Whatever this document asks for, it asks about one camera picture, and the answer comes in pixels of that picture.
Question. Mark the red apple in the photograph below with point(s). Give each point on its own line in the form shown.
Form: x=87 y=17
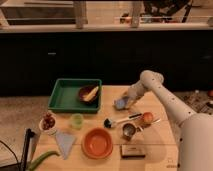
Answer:
x=147 y=118

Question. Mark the black stand post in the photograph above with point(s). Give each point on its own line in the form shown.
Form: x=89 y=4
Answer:
x=28 y=136

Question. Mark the yellow banana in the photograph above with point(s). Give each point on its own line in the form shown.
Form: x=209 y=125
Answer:
x=91 y=94

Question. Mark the green cucumber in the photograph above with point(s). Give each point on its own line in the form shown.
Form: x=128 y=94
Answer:
x=40 y=159

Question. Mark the grey triangular cloth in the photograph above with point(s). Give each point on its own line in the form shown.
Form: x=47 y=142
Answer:
x=64 y=142

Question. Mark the green plastic tray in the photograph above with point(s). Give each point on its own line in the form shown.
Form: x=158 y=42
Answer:
x=67 y=92

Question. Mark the small green cup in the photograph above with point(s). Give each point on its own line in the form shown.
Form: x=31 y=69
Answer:
x=77 y=121

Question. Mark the metal measuring cup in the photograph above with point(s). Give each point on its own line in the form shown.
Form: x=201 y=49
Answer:
x=129 y=130

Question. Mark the white bowl of red fruit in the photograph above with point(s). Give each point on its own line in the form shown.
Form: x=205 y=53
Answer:
x=48 y=124

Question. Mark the blue sponge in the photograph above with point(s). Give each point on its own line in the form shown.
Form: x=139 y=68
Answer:
x=120 y=104

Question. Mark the black rectangular box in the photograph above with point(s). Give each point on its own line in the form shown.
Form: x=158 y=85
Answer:
x=132 y=151

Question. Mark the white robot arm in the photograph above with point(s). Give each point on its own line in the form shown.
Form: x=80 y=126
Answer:
x=196 y=139

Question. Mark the dark brown bowl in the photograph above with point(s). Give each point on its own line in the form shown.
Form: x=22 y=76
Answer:
x=86 y=94

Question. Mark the red orange bowl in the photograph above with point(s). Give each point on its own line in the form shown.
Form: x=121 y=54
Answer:
x=97 y=143

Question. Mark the black dish brush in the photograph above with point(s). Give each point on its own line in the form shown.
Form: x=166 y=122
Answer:
x=110 y=123

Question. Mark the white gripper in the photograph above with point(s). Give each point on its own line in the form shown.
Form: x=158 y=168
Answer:
x=132 y=96

